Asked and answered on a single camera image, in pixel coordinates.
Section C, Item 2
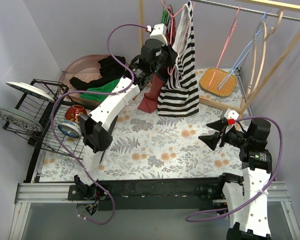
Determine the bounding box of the red floral bowl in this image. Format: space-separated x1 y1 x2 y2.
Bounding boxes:
64 104 87 123

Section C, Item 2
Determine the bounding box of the black garment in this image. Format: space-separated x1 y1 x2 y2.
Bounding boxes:
69 55 126 91

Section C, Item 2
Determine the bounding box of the floral tablecloth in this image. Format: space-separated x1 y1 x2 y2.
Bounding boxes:
38 68 266 181

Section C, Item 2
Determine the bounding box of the blue white ceramic bowl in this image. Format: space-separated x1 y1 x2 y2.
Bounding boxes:
57 120 81 138

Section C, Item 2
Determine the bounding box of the white plate dark rim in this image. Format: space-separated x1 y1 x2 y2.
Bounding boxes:
6 82 55 102

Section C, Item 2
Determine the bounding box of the pink wire hanger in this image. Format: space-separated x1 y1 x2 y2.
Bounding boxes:
161 0 187 76
207 6 241 89

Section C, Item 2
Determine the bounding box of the black white striped tank top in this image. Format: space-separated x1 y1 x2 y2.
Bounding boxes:
157 1 200 118

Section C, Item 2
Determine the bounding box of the wooden hanger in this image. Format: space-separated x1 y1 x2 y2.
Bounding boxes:
245 9 284 98

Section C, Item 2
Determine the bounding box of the metal hanging rod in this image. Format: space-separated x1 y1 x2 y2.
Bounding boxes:
194 0 300 22

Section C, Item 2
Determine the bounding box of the blue patterned plate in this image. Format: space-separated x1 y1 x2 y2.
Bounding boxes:
0 105 43 132

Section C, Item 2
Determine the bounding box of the pink wire hanger front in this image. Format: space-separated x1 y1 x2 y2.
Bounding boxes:
161 0 187 76

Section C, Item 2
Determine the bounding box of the black wire dish rack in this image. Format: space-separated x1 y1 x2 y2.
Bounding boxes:
3 79 84 183

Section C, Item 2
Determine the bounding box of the pink translucent plastic basin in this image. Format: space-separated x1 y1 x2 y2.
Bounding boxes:
58 54 135 106

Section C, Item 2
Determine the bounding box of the wooden clothes rack frame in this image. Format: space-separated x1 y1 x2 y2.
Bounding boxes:
132 0 300 118

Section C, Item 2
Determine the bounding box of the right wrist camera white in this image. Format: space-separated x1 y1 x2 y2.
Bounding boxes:
220 108 239 126

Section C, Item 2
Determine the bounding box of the blue wire hanger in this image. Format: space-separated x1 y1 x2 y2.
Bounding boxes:
217 11 268 90

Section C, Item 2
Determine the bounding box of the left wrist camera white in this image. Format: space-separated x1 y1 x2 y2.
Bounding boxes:
149 23 168 45

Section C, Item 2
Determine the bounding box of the green plastic hanger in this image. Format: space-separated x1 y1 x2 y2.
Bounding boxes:
161 9 171 26

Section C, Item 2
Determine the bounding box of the green garment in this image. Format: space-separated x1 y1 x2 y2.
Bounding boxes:
80 78 120 103

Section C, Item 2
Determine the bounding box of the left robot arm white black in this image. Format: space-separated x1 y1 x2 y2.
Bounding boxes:
79 38 177 173

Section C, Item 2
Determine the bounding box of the red tank top green trim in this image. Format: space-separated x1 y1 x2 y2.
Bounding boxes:
138 19 171 114

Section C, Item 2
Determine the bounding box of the orange woven bamboo tray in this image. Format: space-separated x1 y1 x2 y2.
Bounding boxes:
199 68 237 97

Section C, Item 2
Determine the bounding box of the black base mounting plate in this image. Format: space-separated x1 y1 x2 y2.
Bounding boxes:
67 177 226 211

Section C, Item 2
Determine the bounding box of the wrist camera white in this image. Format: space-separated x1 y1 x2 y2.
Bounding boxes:
220 108 239 126
149 23 168 45

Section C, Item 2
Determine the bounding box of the aluminium frame rail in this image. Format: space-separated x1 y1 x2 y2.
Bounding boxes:
8 181 300 240

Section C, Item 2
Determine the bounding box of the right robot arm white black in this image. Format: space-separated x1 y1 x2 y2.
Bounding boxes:
199 118 272 240

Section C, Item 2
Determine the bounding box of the pink wire hanger rear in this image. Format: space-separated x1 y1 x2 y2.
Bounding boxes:
207 6 241 89

